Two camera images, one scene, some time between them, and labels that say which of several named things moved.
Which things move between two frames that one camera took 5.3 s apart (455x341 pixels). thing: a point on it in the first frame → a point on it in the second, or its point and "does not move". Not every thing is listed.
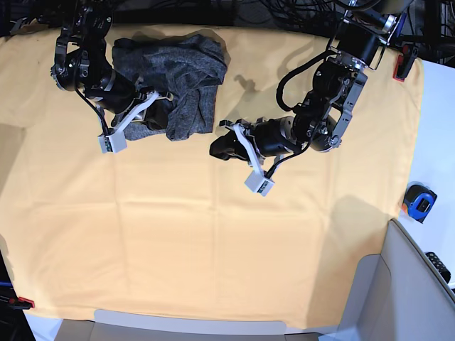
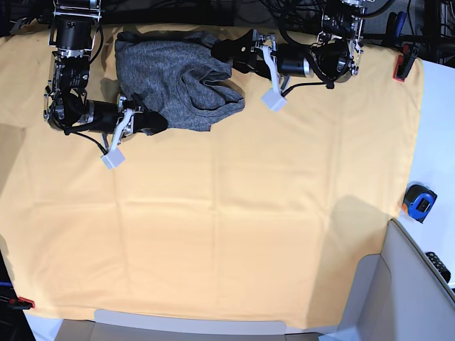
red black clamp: (20, 302) does not move
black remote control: (442, 269) does not move
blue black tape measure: (418, 201) does not move
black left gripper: (229, 146) → (249, 52)
